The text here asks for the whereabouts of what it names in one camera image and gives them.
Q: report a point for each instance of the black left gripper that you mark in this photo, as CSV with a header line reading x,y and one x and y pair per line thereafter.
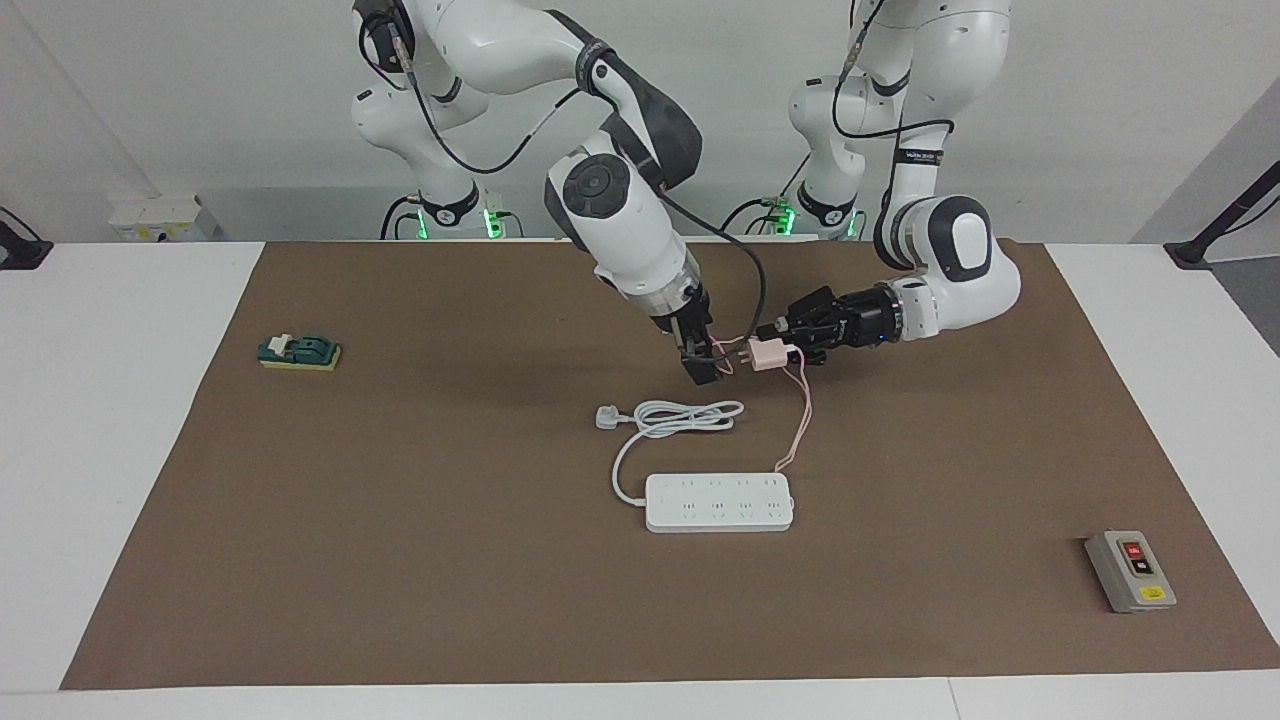
x,y
865,318

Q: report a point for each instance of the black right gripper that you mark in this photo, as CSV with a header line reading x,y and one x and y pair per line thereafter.
x,y
688,322

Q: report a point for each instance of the pink charger adapter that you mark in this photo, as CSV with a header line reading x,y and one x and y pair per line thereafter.
x,y
768,355

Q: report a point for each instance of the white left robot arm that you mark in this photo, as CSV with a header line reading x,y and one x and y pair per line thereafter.
x,y
960,250

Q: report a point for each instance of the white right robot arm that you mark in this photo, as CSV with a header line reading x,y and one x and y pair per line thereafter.
x,y
620,230

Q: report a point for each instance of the white power strip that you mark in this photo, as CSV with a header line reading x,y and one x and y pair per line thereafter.
x,y
720,503

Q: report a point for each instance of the brown table mat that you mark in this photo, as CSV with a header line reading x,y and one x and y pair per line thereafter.
x,y
400,560

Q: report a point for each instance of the black clamp stand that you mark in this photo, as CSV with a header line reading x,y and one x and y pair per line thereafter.
x,y
1190,252

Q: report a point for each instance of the black table clamp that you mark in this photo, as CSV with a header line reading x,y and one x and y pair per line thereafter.
x,y
20,250

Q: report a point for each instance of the grey on off switch box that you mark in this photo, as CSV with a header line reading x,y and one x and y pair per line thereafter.
x,y
1130,572

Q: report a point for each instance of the green knife switch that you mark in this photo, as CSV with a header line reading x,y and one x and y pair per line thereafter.
x,y
305,352

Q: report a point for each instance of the white wall box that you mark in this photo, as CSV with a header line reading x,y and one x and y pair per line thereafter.
x,y
160,218

